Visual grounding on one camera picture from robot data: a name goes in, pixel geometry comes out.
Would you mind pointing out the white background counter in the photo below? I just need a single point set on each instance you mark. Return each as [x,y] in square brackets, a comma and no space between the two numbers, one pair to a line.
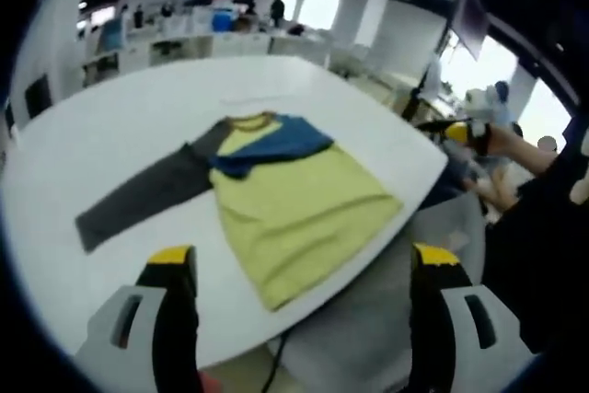
[207,45]

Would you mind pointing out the black cabinet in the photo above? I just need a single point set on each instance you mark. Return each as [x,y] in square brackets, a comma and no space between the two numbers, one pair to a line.
[38,96]

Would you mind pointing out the person's right hand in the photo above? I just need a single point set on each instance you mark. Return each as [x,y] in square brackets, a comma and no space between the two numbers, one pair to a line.
[508,142]

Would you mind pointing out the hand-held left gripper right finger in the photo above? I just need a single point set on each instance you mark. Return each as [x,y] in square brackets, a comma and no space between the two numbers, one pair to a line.
[430,319]

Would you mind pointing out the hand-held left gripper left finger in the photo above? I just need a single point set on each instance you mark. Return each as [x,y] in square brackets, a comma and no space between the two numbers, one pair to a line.
[177,315]

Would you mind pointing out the blue storage box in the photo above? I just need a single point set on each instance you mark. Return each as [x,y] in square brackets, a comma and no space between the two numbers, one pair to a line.
[222,21]

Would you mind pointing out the white pillar by window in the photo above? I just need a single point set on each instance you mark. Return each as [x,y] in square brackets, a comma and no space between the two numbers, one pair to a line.
[391,25]

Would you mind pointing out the person's black shirt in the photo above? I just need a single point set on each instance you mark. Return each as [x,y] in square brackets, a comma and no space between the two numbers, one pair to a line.
[538,250]

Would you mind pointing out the black metal stand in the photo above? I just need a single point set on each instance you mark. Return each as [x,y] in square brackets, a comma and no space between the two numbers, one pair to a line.
[421,94]

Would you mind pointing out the hanging dark monitor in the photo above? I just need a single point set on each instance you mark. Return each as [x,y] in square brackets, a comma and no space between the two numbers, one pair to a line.
[471,15]

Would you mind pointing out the yellow blue grey garment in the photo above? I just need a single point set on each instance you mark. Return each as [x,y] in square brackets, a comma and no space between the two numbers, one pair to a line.
[285,199]

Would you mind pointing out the grey mesh chair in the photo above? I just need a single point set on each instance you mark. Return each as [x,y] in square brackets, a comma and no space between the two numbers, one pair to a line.
[368,319]

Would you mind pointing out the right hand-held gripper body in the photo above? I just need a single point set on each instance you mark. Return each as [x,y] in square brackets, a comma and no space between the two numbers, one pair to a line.
[481,105]

